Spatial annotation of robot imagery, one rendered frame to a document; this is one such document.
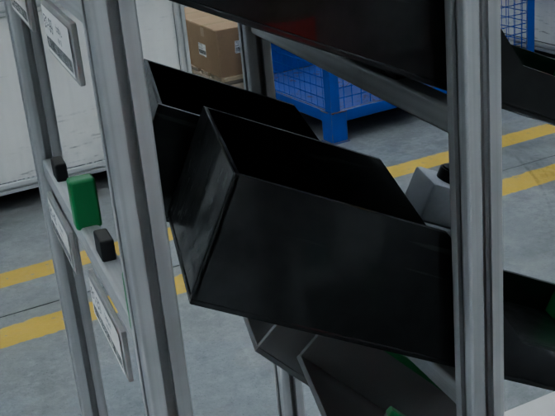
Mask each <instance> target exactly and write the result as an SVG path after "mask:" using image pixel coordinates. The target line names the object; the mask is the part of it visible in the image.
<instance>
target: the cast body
mask: <svg viewBox="0 0 555 416"><path fill-rule="evenodd" d="M405 195H406V197H407V198H408V200H409V201H410V203H411V204H412V205H413V206H414V208H415V210H416V211H417V213H418V214H419V215H420V217H421V219H422V220H423V221H424V223H425V224H426V225H427V226H429V227H433V228H436V229H441V230H444V231H446V232H447V233H448V235H449V236H450V238H451V211H450V183H449V163H444V164H441V165H440V167H439V170H438V171H437V172H436V171H434V170H431V169H428V168H423V167H416V169H415V171H414V174H413V176H412V178H411V180H410V184H409V186H408V188H407V190H406V193H405Z"/></svg>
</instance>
